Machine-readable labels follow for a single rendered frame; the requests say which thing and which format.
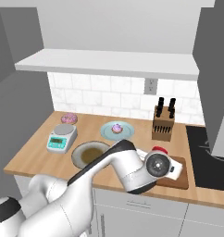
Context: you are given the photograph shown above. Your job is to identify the light blue plate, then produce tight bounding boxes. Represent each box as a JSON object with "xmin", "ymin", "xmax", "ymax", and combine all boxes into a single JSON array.
[{"xmin": 100, "ymin": 120, "xmax": 136, "ymax": 142}]

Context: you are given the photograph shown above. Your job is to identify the wooden knife block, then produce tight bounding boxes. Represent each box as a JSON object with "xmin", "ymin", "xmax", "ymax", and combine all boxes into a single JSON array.
[{"xmin": 151, "ymin": 105, "xmax": 176, "ymax": 143}]

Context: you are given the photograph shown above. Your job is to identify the brown wooden cutting board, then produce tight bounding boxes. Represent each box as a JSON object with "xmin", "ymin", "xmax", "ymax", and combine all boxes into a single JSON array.
[{"xmin": 154, "ymin": 155, "xmax": 190, "ymax": 191}]

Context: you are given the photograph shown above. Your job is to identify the white kitchen scale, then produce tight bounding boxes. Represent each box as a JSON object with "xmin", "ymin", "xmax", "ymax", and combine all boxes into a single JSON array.
[{"xmin": 45, "ymin": 123, "xmax": 79, "ymax": 155}]

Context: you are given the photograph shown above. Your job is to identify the grey drawer front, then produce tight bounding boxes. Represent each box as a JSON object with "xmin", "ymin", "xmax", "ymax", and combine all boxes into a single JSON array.
[
  {"xmin": 183, "ymin": 203, "xmax": 224, "ymax": 230},
  {"xmin": 93, "ymin": 187, "xmax": 190, "ymax": 220}
]

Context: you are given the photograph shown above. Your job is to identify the grey drawer handle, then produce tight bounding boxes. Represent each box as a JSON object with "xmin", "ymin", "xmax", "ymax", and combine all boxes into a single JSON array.
[{"xmin": 126, "ymin": 201, "xmax": 151, "ymax": 207}]

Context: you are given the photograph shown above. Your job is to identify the red round object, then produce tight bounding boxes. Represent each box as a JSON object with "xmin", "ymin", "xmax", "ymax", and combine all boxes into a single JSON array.
[{"xmin": 151, "ymin": 145, "xmax": 169, "ymax": 156}]

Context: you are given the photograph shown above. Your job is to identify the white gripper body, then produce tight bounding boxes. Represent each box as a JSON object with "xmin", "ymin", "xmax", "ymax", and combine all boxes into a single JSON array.
[{"xmin": 170, "ymin": 160, "xmax": 184, "ymax": 181}]

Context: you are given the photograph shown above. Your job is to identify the pink frosted cupcake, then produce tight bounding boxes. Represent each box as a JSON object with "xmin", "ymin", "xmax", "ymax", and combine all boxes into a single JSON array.
[{"xmin": 111, "ymin": 123, "xmax": 124, "ymax": 134}]

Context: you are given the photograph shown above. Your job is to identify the grey cupboard door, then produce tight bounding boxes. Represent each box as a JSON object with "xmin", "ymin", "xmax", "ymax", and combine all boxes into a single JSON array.
[{"xmin": 91, "ymin": 204, "xmax": 186, "ymax": 237}]

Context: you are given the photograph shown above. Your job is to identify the white wall shelf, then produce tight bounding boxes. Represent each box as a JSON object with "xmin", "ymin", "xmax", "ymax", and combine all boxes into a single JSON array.
[{"xmin": 14, "ymin": 48, "xmax": 200, "ymax": 81}]

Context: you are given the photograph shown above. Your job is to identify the pink frosted donut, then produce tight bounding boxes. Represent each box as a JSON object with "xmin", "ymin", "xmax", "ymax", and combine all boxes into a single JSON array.
[{"xmin": 60, "ymin": 112, "xmax": 79, "ymax": 126}]

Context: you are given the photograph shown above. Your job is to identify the grey tall cabinet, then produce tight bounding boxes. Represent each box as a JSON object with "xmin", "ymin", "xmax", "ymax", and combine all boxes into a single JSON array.
[{"xmin": 0, "ymin": 6, "xmax": 55, "ymax": 201}]

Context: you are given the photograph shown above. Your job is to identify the grey cupboard door handle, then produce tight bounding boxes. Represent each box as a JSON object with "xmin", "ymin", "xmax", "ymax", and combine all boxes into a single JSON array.
[{"xmin": 99, "ymin": 214, "xmax": 106, "ymax": 237}]

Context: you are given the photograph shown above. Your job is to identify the grey plate with brown pastry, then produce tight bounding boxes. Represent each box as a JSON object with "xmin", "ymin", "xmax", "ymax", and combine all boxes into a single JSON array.
[{"xmin": 70, "ymin": 141, "xmax": 112, "ymax": 170}]

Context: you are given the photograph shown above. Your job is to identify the black hob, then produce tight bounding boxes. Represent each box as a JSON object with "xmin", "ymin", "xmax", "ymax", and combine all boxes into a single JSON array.
[{"xmin": 185, "ymin": 124, "xmax": 224, "ymax": 193}]

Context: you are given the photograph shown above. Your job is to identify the grey range hood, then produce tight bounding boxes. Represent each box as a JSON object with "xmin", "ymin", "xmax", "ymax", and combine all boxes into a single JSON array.
[{"xmin": 193, "ymin": 0, "xmax": 224, "ymax": 158}]

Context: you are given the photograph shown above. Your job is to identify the grey wall outlet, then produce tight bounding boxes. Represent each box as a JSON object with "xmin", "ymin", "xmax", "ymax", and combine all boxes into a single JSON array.
[{"xmin": 143, "ymin": 78, "xmax": 158, "ymax": 95}]

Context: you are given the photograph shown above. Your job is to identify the black knife handle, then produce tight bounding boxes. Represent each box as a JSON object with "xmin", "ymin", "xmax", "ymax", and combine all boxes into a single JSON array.
[
  {"xmin": 168, "ymin": 97, "xmax": 177, "ymax": 120},
  {"xmin": 156, "ymin": 96, "xmax": 165, "ymax": 119}
]

